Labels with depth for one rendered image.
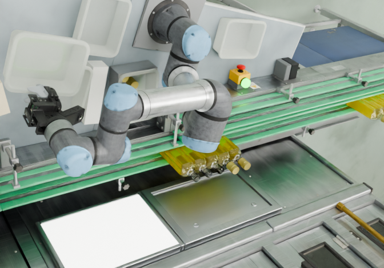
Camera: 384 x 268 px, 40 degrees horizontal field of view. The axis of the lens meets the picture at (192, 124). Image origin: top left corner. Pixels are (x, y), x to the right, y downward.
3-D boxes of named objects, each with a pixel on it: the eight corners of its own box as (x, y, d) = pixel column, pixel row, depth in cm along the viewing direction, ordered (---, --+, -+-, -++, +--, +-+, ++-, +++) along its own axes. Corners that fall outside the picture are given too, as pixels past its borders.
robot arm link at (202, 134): (197, 50, 206) (235, 120, 160) (186, 84, 212) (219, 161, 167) (167, 44, 202) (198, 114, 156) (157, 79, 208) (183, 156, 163)
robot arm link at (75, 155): (92, 178, 133) (60, 180, 128) (76, 151, 140) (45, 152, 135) (100, 152, 129) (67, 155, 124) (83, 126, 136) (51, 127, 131)
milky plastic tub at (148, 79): (108, 116, 215) (117, 126, 209) (109, 66, 204) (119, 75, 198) (146, 108, 224) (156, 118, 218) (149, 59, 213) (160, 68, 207)
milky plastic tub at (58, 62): (6, 20, 144) (15, 31, 138) (80, 32, 158) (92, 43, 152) (-6, 79, 150) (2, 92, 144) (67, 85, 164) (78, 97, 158)
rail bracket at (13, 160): (-6, 161, 193) (14, 197, 177) (-10, 122, 184) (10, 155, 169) (8, 158, 195) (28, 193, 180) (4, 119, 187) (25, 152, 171)
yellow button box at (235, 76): (227, 83, 244) (236, 90, 239) (229, 68, 240) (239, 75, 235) (239, 80, 247) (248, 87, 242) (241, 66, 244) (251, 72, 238)
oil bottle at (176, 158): (156, 151, 222) (183, 180, 207) (158, 140, 219) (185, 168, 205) (168, 148, 225) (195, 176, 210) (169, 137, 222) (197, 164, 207)
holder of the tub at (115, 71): (107, 126, 218) (116, 136, 213) (109, 66, 204) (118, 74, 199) (144, 118, 227) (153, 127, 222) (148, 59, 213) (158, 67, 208)
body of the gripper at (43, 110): (27, 91, 141) (42, 117, 133) (58, 92, 146) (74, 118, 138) (21, 115, 144) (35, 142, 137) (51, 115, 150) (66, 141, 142)
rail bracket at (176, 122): (162, 137, 219) (178, 152, 211) (166, 101, 211) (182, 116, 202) (168, 135, 221) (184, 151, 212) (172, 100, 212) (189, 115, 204)
